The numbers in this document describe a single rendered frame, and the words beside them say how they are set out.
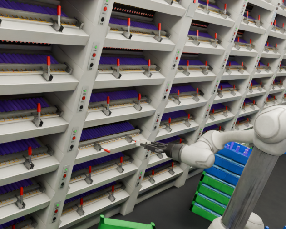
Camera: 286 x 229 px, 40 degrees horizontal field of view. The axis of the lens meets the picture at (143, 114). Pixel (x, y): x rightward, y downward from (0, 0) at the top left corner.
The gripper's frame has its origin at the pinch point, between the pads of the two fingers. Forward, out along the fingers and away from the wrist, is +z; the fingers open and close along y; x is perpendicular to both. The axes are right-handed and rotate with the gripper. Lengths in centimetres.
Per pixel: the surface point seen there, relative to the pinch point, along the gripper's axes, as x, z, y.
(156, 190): -49, 23, 59
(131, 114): 16.1, 3.7, -7.9
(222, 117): -1, 9, 131
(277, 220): -70, -49, 122
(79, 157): -2.0, 7.8, -41.8
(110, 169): -17.6, 16.4, -6.4
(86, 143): 2.8, 11.5, -33.5
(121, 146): -2.4, 8.0, -8.4
